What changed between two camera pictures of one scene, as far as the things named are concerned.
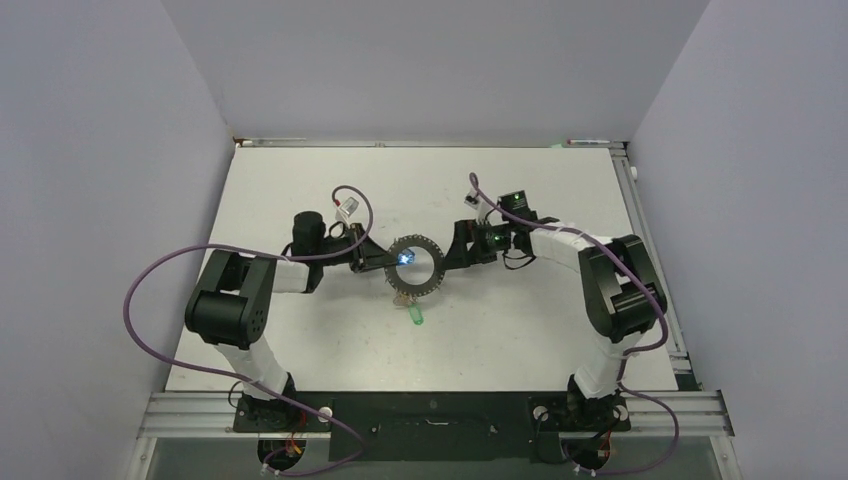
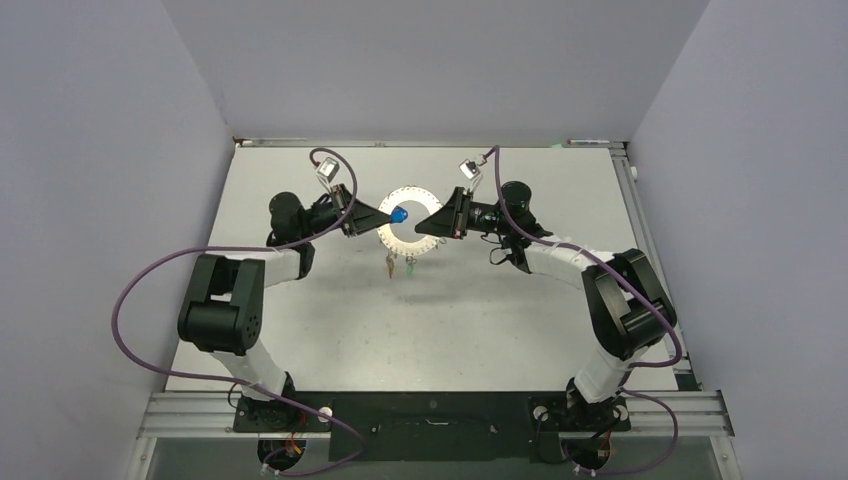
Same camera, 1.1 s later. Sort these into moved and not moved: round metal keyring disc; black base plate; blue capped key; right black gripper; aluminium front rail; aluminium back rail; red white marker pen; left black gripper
Moved: blue capped key; right black gripper; round metal keyring disc; left black gripper
Not moved: aluminium front rail; black base plate; aluminium back rail; red white marker pen
